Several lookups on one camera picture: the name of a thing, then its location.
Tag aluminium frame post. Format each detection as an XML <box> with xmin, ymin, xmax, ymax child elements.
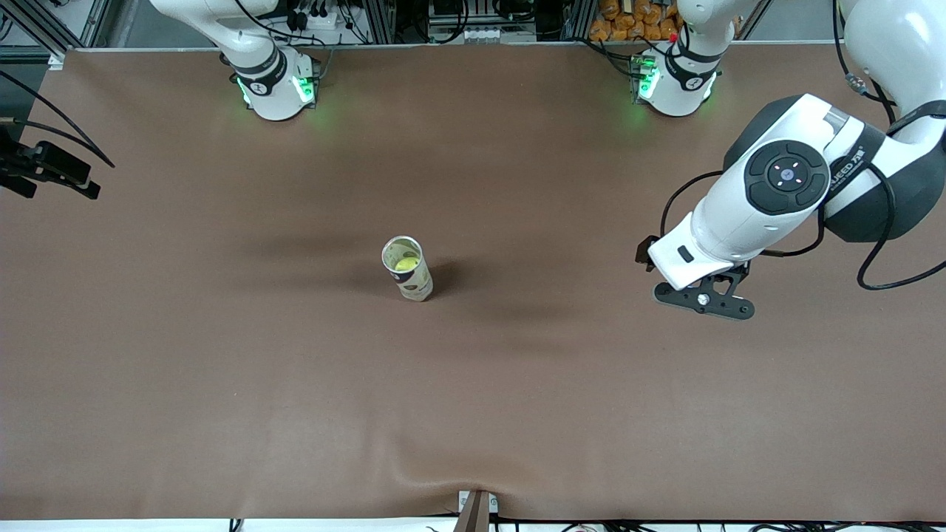
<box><xmin>559</xmin><ymin>0</ymin><xmax>593</xmax><ymax>42</ymax></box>
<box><xmin>367</xmin><ymin>0</ymin><xmax>398</xmax><ymax>44</ymax></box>

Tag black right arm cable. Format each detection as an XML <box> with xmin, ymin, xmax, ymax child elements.
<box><xmin>0</xmin><ymin>70</ymin><xmax>115</xmax><ymax>169</ymax></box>

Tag white socket strip black plugs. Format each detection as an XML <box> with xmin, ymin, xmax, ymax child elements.
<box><xmin>285</xmin><ymin>0</ymin><xmax>342</xmax><ymax>32</ymax></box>

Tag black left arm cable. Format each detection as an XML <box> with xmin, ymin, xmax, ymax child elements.
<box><xmin>660</xmin><ymin>0</ymin><xmax>946</xmax><ymax>291</ymax></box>

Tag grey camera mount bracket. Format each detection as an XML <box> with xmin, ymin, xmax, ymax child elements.
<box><xmin>457</xmin><ymin>490</ymin><xmax>500</xmax><ymax>532</ymax></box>

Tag Wilson tennis ball can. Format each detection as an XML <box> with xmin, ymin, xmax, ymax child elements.
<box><xmin>381</xmin><ymin>235</ymin><xmax>435</xmax><ymax>303</ymax></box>

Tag aluminium frame strut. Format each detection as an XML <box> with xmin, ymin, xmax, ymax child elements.
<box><xmin>0</xmin><ymin>0</ymin><xmax>112</xmax><ymax>64</ymax></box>

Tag brown table cover mat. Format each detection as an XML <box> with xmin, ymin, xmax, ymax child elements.
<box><xmin>0</xmin><ymin>41</ymin><xmax>946</xmax><ymax>522</ymax></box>

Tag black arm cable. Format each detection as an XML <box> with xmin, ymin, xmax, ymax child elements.
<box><xmin>660</xmin><ymin>0</ymin><xmax>946</xmax><ymax>291</ymax></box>
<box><xmin>0</xmin><ymin>70</ymin><xmax>115</xmax><ymax>169</ymax></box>

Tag orange packet pile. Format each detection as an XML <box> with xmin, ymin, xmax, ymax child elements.
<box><xmin>589</xmin><ymin>0</ymin><xmax>684</xmax><ymax>43</ymax></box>

